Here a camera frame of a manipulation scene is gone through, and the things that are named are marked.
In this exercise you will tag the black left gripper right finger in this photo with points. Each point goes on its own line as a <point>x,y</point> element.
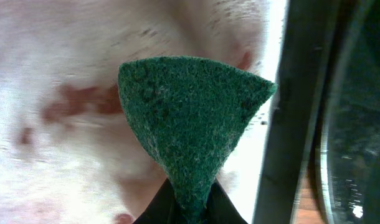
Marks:
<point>220,209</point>

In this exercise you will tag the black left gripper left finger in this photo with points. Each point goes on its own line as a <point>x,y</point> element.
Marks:
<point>163,209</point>

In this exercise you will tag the green and yellow scrub sponge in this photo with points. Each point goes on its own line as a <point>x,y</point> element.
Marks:
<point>189,113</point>

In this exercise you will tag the metal tray of soapy water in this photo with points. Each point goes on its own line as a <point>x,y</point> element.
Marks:
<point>67,154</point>

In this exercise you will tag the round black serving tray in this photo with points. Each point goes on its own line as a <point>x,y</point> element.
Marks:
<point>348,151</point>

